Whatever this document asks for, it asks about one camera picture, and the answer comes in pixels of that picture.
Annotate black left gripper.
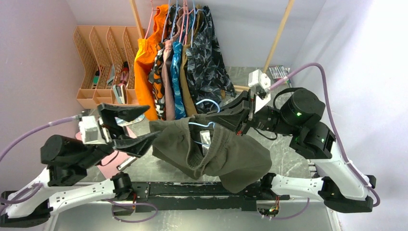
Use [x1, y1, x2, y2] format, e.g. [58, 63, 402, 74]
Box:
[78, 102, 164, 167]

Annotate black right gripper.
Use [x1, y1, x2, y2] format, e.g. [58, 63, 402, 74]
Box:
[206, 88, 299, 137]

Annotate blue wire hanger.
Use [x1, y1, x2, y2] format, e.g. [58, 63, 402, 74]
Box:
[188, 99, 221, 149]

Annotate olive green shorts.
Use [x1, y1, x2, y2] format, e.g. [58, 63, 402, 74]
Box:
[149, 114, 272, 193]

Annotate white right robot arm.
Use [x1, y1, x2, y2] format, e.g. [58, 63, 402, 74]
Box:
[206, 88, 376, 213]

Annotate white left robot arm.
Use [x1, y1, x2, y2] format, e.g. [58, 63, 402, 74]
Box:
[0, 103, 158, 228]

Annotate dark leaf-print shorts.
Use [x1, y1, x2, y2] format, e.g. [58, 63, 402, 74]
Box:
[186, 5, 236, 114]

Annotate black orange patterned shorts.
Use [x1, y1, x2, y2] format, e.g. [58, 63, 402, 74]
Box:
[149, 6, 176, 121]

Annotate orange hanging shorts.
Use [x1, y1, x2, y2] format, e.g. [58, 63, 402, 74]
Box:
[134, 4, 169, 120]

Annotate blue patterned shorts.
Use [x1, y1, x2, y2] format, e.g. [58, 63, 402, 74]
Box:
[169, 13, 192, 120]

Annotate pink hanging shorts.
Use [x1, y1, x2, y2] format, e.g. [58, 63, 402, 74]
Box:
[161, 5, 183, 120]

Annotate brown hanging shorts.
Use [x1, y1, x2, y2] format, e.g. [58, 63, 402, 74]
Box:
[179, 10, 202, 117]

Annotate pink clipboard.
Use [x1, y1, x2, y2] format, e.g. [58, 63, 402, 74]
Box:
[75, 126, 138, 179]

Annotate set of coloured markers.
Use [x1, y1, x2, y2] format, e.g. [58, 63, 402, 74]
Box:
[268, 65, 290, 82]

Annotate peach desk organizer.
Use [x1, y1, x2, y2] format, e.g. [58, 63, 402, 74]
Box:
[73, 26, 144, 109]

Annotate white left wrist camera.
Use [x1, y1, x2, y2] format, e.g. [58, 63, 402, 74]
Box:
[78, 115, 98, 145]

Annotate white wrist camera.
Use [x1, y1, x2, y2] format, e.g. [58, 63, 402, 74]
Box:
[248, 69, 271, 113]
[78, 115, 98, 145]

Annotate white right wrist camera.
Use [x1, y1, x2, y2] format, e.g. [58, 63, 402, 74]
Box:
[248, 69, 271, 113]

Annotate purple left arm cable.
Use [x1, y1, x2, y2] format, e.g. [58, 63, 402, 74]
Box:
[0, 115, 159, 224]

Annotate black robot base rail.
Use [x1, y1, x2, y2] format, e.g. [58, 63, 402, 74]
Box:
[132, 181, 278, 211]

